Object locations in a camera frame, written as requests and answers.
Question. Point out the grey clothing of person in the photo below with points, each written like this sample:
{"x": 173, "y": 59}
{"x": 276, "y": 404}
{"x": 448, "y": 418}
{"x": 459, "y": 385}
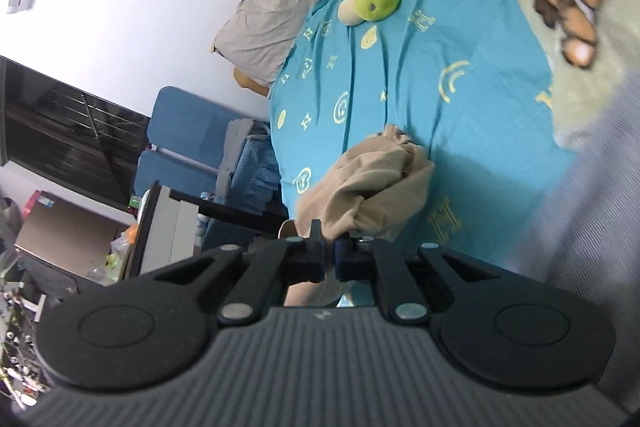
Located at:
{"x": 585, "y": 238}

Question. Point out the dark window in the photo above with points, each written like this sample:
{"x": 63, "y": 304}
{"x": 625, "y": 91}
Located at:
{"x": 69, "y": 136}

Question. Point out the teal patterned bed sheet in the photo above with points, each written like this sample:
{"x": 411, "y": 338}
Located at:
{"x": 467, "y": 79}

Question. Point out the blue covered chair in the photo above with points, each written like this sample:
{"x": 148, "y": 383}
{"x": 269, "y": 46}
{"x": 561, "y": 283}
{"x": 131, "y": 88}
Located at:
{"x": 211, "y": 152}

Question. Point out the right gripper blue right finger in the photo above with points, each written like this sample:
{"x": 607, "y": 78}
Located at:
{"x": 353, "y": 258}

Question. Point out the grey pillow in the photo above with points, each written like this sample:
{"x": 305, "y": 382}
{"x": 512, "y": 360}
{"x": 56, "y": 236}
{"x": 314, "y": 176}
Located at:
{"x": 259, "y": 36}

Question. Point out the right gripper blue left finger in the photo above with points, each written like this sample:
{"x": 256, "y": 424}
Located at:
{"x": 305, "y": 258}

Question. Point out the green headed plush toy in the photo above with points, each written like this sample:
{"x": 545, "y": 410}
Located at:
{"x": 355, "y": 12}

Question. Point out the white dining table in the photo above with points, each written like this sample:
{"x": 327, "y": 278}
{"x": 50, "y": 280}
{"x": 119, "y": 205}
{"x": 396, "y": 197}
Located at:
{"x": 168, "y": 222}

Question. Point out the tan garment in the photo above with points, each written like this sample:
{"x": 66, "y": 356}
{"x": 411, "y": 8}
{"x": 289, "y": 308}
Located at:
{"x": 375, "y": 188}

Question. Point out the cardboard box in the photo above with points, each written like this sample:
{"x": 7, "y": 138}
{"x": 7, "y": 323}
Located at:
{"x": 66, "y": 236}

